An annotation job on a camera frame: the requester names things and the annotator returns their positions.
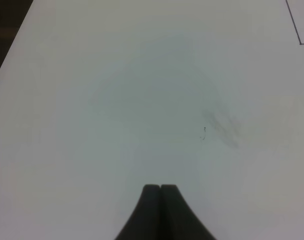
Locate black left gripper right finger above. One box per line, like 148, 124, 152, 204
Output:
160, 184, 215, 240

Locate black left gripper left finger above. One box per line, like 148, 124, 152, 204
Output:
116, 184, 161, 240

